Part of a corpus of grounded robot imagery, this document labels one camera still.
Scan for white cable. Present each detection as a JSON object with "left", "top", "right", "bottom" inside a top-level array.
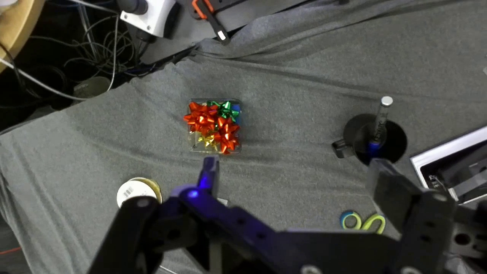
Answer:
[{"left": 0, "top": 15, "right": 120, "bottom": 101}]

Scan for round wooden table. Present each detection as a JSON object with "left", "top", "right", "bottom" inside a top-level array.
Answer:
[{"left": 0, "top": 0, "right": 46, "bottom": 73}]

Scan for clear box of gift bows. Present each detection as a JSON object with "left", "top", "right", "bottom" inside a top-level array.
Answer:
[{"left": 184, "top": 99, "right": 243, "bottom": 155}]

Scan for white and black box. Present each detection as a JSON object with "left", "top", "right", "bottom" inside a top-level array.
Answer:
[{"left": 410, "top": 126, "right": 487, "bottom": 206}]

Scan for black mug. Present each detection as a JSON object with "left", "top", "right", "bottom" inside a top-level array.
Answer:
[{"left": 332, "top": 113, "right": 407, "bottom": 166}]

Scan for grey cloth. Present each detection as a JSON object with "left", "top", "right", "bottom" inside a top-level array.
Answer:
[{"left": 0, "top": 0, "right": 487, "bottom": 274}]

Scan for orange and black clamp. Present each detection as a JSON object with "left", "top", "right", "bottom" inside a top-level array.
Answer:
[{"left": 189, "top": 0, "right": 231, "bottom": 42}]

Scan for tangle of black cables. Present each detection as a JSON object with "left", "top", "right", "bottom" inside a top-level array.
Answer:
[{"left": 30, "top": 0, "right": 153, "bottom": 76}]

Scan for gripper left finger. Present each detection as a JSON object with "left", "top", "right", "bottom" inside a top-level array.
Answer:
[{"left": 88, "top": 156, "right": 306, "bottom": 274}]

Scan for blue and green handled scissors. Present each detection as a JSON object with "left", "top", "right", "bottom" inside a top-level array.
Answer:
[{"left": 340, "top": 210, "right": 386, "bottom": 234}]

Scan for marker with silver cap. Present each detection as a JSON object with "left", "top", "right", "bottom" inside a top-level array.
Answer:
[{"left": 367, "top": 96, "right": 393, "bottom": 153}]

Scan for white and gold ribbon spool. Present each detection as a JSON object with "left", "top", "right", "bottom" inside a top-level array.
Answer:
[{"left": 116, "top": 177, "right": 163, "bottom": 209}]

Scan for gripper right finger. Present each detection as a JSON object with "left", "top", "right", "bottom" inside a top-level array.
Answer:
[{"left": 366, "top": 158, "right": 487, "bottom": 274}]

